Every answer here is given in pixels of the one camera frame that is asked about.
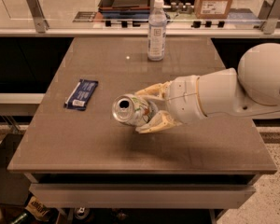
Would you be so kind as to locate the blue snack bar wrapper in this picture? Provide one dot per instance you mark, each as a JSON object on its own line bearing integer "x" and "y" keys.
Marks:
{"x": 81, "y": 94}

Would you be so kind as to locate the green glass bottle below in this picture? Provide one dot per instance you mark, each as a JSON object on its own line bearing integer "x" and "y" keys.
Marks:
{"x": 22, "y": 218}

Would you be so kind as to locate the right metal glass bracket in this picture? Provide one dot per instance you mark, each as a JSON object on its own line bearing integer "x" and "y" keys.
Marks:
{"x": 270, "y": 15}

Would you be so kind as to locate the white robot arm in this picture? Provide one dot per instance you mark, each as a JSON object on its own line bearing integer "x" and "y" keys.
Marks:
{"x": 250, "y": 90}

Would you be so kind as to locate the cardboard box with label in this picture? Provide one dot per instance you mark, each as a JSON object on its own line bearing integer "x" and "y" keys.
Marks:
{"x": 212, "y": 9}

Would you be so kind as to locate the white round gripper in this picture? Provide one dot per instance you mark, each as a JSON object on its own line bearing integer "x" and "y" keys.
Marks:
{"x": 183, "y": 98}

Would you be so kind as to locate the left metal glass bracket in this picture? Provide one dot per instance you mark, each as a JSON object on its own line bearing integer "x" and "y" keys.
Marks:
{"x": 40, "y": 22}

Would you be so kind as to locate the brown paper bag below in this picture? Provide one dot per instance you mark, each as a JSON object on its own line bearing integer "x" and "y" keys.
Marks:
{"x": 37, "y": 209}

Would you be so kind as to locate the metal glass bracket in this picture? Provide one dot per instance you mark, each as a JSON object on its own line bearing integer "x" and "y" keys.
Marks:
{"x": 270, "y": 15}
{"x": 40, "y": 22}

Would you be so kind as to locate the white green 7up can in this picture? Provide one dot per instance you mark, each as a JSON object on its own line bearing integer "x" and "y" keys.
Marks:
{"x": 133, "y": 110}

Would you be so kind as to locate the clear plastic water bottle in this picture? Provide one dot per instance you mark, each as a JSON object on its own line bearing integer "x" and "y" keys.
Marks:
{"x": 157, "y": 22}

